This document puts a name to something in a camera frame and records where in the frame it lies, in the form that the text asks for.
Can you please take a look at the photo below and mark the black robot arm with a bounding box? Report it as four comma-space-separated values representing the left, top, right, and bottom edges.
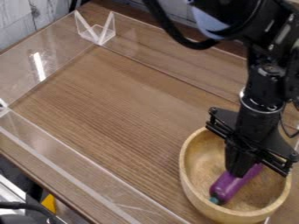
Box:
142, 0, 299, 178

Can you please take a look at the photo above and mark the brown wooden bowl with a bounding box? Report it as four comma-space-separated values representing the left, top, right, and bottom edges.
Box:
178, 128, 292, 224

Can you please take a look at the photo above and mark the clear acrylic corner bracket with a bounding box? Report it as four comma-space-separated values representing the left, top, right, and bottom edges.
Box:
73, 11, 116, 46

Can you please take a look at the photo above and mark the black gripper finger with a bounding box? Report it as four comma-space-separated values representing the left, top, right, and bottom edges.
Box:
224, 139, 246, 178
245, 152, 262, 176

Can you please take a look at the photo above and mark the purple toy eggplant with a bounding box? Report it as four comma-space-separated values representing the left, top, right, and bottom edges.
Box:
209, 164, 262, 205

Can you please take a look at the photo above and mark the clear acrylic tray wall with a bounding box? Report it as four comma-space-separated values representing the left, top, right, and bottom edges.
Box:
0, 104, 189, 224

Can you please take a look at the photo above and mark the black cable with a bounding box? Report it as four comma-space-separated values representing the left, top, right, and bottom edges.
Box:
0, 200, 55, 224

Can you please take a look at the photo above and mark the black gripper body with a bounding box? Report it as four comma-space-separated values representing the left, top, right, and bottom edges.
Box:
205, 96, 299, 177

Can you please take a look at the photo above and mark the yellow black device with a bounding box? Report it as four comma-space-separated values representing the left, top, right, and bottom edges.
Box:
22, 192, 80, 224

